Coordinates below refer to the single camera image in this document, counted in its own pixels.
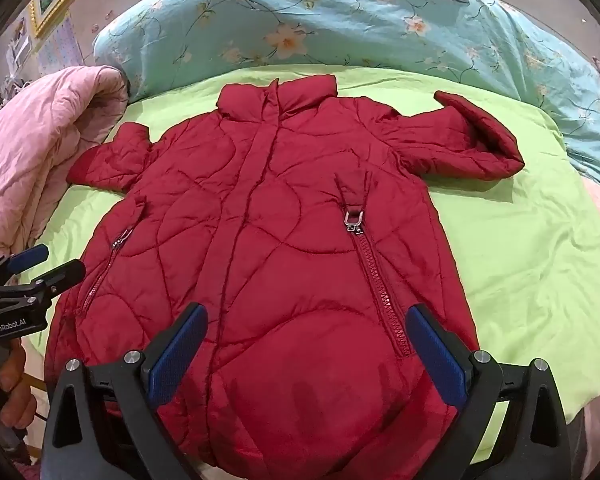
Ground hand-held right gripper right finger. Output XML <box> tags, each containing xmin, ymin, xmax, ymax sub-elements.
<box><xmin>405</xmin><ymin>303</ymin><xmax>573</xmax><ymax>480</ymax></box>

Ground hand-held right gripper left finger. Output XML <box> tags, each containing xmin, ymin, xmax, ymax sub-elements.
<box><xmin>40</xmin><ymin>301</ymin><xmax>210</xmax><ymax>480</ymax></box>

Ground person's left hand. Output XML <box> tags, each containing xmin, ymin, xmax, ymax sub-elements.
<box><xmin>0</xmin><ymin>337</ymin><xmax>39</xmax><ymax>429</ymax></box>

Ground light green bed sheet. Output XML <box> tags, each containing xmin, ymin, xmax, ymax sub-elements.
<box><xmin>22</xmin><ymin>65</ymin><xmax>600</xmax><ymax>461</ymax></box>

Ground teal floral quilt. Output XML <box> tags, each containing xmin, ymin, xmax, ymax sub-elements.
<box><xmin>92</xmin><ymin>0</ymin><xmax>600</xmax><ymax>192</ymax></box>

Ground pale wall poster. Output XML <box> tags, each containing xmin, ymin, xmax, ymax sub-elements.
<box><xmin>36</xmin><ymin>14</ymin><xmax>90</xmax><ymax>75</ymax></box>

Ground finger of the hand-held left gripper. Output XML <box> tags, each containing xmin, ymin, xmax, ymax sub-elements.
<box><xmin>0</xmin><ymin>259</ymin><xmax>87</xmax><ymax>311</ymax></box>
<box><xmin>0</xmin><ymin>244</ymin><xmax>50</xmax><ymax>281</ymax></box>

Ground pink quilt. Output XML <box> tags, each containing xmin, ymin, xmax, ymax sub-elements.
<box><xmin>0</xmin><ymin>66</ymin><xmax>130</xmax><ymax>261</ymax></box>

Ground red quilted jacket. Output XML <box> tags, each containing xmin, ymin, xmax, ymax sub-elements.
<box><xmin>42</xmin><ymin>74</ymin><xmax>526</xmax><ymax>480</ymax></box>

